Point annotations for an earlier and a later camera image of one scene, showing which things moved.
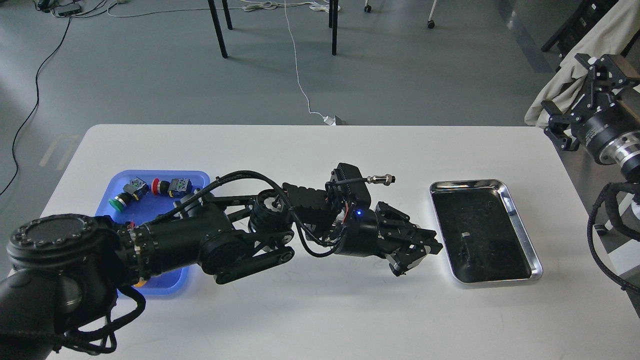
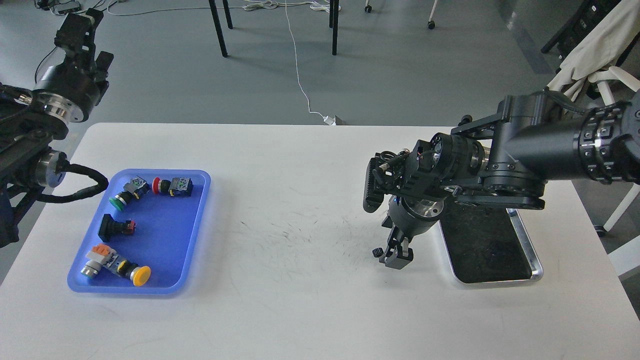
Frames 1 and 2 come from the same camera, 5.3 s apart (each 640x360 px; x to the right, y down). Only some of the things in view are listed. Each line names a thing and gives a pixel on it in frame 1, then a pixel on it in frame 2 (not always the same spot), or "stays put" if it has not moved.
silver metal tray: (484, 239) stays put
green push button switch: (136, 188) stays put
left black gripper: (368, 234) -> (68, 91)
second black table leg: (333, 6) stays put
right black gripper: (603, 124) -> (408, 217)
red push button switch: (176, 187) stays put
